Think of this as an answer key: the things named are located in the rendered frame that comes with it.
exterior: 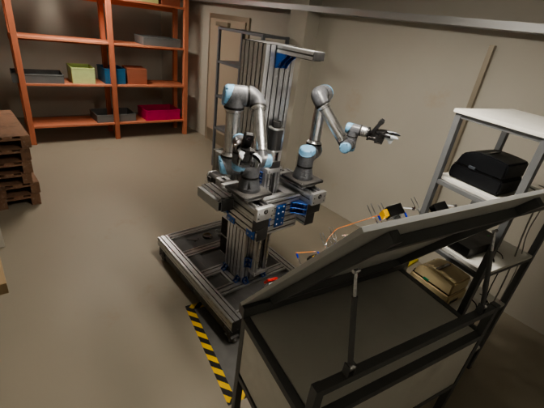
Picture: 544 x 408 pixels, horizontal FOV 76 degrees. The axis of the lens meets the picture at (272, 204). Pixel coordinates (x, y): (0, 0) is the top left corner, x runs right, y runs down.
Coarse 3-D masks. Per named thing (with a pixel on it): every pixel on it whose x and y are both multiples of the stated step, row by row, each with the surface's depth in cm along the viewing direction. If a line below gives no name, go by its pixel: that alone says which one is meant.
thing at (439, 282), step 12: (432, 264) 235; (444, 264) 236; (420, 276) 237; (432, 276) 229; (444, 276) 224; (456, 276) 226; (468, 276) 228; (432, 288) 230; (444, 288) 223; (456, 288) 222; (444, 300) 224; (456, 300) 231
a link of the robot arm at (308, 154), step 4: (300, 148) 248; (304, 148) 247; (308, 148) 247; (312, 148) 248; (300, 152) 247; (304, 152) 245; (308, 152) 244; (312, 152) 245; (316, 152) 253; (300, 156) 248; (304, 156) 246; (308, 156) 245; (312, 156) 247; (316, 156) 254; (300, 160) 249; (304, 160) 247; (308, 160) 247; (312, 160) 249; (300, 164) 250; (304, 164) 248; (308, 164) 249; (312, 164) 252
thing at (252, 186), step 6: (240, 180) 223; (246, 180) 220; (252, 180) 220; (258, 180) 224; (240, 186) 222; (246, 186) 221; (252, 186) 221; (258, 186) 224; (246, 192) 221; (252, 192) 222; (258, 192) 226
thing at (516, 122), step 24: (456, 120) 194; (480, 120) 183; (504, 120) 178; (528, 120) 188; (528, 168) 166; (432, 192) 213; (456, 192) 200; (480, 192) 192; (504, 240) 232; (408, 264) 239; (456, 264) 205; (480, 264) 192; (504, 264) 205; (528, 264) 222; (480, 288) 249
